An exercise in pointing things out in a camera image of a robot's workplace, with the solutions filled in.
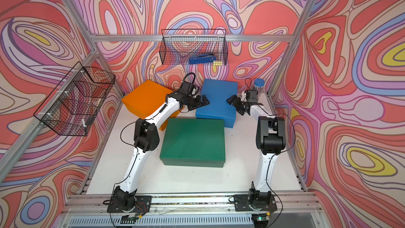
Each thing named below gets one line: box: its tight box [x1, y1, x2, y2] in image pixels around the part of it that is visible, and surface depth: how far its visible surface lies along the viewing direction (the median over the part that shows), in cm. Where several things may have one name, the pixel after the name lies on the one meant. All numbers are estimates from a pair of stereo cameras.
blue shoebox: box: [195, 78, 239, 129], surface depth 97 cm
